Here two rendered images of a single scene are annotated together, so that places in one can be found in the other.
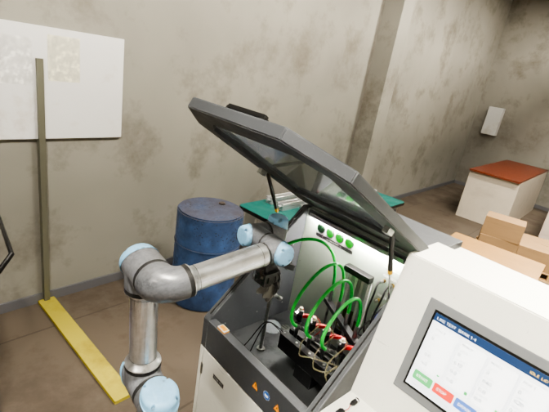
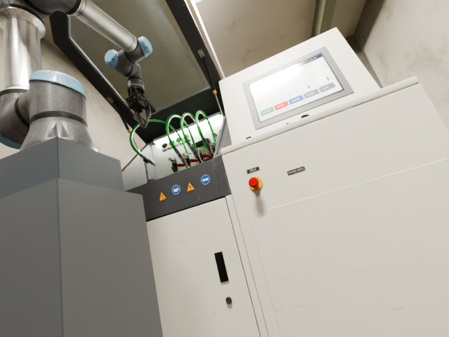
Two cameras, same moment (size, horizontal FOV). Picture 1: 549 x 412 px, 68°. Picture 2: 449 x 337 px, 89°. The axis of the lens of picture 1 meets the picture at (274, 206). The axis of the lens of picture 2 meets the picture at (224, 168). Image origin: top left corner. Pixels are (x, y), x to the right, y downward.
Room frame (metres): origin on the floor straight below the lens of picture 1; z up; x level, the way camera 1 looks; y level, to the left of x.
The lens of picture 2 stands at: (0.35, 0.16, 0.64)
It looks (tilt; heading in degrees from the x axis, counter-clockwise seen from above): 16 degrees up; 331
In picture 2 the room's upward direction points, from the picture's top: 15 degrees counter-clockwise
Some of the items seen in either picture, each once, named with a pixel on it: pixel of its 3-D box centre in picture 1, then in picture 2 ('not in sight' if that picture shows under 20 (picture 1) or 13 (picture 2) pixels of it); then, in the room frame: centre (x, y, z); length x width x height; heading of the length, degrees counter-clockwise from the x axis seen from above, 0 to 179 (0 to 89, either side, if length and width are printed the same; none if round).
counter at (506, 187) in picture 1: (504, 190); not in sight; (7.91, -4.45, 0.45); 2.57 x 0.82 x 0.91; 140
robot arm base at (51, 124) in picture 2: not in sight; (61, 142); (0.95, 0.25, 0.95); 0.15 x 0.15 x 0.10
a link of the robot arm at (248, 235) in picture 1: (256, 235); (121, 61); (1.28, 0.04, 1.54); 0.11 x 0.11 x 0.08; 41
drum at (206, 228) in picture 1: (206, 252); not in sight; (3.22, 0.53, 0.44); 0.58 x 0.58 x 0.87
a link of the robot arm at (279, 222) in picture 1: (275, 230); (133, 73); (1.36, -0.02, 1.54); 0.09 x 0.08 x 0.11; 131
